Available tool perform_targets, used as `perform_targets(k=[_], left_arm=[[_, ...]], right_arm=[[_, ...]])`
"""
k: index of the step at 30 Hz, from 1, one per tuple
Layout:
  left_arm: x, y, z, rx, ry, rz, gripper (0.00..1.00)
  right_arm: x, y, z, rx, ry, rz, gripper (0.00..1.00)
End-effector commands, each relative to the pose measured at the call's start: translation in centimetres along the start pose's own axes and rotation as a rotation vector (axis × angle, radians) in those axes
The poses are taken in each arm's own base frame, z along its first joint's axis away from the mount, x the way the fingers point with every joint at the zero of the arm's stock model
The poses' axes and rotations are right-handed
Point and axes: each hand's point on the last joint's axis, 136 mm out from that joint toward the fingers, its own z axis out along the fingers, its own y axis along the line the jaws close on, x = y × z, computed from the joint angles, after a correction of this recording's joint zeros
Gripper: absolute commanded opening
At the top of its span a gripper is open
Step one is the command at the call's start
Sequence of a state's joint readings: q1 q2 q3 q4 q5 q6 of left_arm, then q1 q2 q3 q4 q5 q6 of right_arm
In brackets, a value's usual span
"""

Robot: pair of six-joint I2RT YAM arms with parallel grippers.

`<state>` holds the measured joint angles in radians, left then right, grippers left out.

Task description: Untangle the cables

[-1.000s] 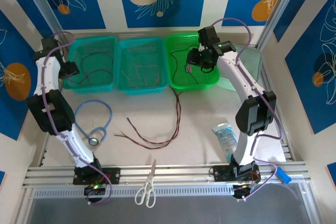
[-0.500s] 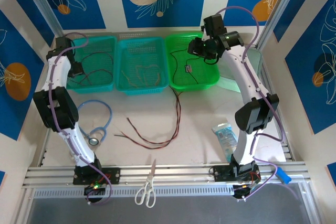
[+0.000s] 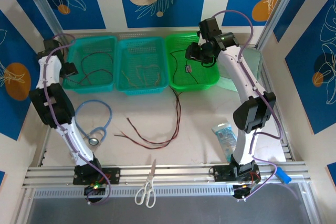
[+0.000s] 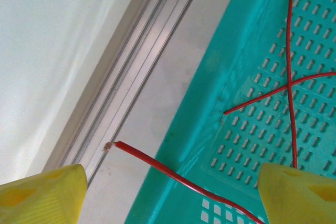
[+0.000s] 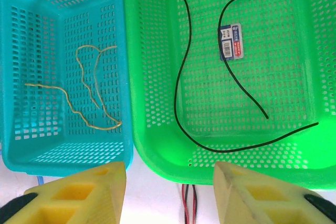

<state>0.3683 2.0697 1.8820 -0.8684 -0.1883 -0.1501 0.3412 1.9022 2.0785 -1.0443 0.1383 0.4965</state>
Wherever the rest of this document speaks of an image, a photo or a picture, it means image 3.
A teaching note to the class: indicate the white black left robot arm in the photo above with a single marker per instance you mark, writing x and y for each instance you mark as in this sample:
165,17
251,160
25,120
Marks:
52,103

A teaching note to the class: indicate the teal plastic mesh basket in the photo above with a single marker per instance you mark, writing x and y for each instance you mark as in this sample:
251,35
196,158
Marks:
141,53
92,48

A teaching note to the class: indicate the green plastic mesh basket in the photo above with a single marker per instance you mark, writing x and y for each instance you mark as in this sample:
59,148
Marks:
204,77

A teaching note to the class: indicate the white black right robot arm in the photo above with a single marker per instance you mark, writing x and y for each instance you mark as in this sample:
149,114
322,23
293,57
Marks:
252,111

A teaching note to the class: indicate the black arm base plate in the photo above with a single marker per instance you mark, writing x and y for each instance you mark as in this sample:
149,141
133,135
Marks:
113,175
220,174

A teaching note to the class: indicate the blue plastic wrapped packet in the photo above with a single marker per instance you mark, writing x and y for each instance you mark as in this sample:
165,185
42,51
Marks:
223,136

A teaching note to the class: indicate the aluminium corner post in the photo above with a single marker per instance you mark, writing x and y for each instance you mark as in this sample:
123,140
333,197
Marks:
42,1
278,6

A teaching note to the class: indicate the small black controller board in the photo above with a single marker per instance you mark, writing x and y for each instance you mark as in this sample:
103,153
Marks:
242,191
94,189

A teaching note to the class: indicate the aluminium rail frame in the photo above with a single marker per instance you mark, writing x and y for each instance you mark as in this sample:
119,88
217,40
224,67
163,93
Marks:
183,172

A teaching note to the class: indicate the small printed sticker label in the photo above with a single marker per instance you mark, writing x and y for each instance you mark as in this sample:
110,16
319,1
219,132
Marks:
188,68

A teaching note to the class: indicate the light blue stethoscope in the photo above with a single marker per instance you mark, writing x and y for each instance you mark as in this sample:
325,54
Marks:
93,141

